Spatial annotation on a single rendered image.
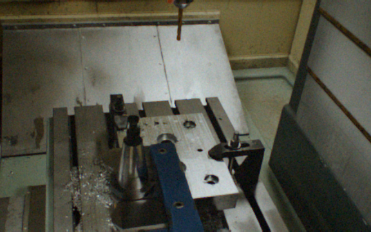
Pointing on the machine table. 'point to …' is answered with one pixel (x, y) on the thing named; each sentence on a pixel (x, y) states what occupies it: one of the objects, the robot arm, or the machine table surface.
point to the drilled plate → (192, 158)
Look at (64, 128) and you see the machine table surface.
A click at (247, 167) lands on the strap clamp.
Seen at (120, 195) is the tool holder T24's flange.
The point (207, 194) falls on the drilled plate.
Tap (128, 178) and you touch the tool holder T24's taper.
